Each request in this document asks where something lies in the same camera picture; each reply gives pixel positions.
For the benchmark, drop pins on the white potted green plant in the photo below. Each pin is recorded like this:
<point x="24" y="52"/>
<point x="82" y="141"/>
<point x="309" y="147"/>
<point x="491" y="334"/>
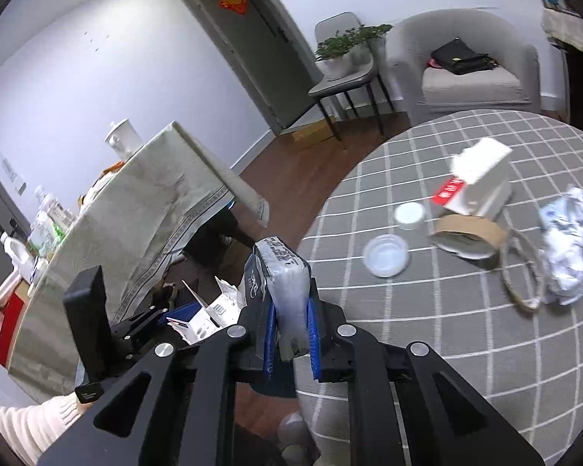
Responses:
<point x="338" y="56"/>

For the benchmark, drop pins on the clear plastic lid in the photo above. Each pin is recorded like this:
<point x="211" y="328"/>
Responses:
<point x="386" y="256"/>

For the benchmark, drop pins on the blue white tissue pack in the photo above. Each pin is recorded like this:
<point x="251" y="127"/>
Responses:
<point x="276" y="274"/>

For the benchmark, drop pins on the black handbag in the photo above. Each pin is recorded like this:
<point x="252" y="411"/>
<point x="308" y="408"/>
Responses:
<point x="457" y="58"/>

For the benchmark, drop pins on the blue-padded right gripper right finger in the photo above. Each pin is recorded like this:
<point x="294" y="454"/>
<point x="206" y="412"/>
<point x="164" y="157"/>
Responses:
<point x="343" y="353"/>

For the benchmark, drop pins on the red door decoration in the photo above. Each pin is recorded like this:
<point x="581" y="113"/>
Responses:
<point x="236" y="6"/>

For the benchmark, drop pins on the white cardboard box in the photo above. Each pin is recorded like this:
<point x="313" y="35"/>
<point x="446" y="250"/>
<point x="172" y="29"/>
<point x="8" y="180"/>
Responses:
<point x="479" y="184"/>

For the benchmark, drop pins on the grey-green door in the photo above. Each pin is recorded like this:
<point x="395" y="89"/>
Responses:
<point x="268" y="54"/>

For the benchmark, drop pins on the grey armchair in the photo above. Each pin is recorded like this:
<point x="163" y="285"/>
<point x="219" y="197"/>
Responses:
<point x="429" y="91"/>

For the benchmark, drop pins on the person's left hand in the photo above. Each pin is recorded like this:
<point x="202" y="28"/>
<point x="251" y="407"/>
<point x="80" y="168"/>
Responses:
<point x="30" y="431"/>

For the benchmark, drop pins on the trash boxes in bin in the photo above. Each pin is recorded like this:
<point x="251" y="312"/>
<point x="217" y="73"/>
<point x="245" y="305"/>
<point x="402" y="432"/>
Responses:
<point x="198" y="320"/>

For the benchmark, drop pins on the white kettle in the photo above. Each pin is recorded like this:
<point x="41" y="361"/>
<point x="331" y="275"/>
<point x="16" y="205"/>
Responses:
<point x="123" y="139"/>

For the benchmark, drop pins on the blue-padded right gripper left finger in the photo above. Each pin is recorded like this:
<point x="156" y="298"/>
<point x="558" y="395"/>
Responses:
<point x="240" y="353"/>

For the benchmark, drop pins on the white paper ball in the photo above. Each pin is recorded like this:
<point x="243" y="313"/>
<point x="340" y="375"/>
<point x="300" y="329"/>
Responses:
<point x="561" y="252"/>

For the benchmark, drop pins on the desk with beige cloth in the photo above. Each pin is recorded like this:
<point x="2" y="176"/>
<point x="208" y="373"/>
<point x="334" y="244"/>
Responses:
<point x="563" y="27"/>

